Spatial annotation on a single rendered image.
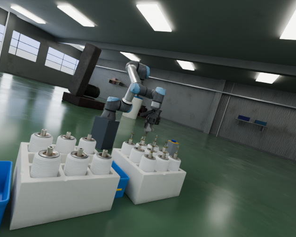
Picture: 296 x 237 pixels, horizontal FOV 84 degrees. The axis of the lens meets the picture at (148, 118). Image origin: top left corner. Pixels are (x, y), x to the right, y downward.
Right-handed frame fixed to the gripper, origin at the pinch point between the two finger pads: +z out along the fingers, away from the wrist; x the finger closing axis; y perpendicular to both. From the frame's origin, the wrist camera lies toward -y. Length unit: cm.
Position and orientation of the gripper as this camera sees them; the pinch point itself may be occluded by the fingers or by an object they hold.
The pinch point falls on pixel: (145, 132)
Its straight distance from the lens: 125.3
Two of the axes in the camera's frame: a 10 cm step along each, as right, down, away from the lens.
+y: 8.2, 2.8, -4.9
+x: 4.9, 0.8, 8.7
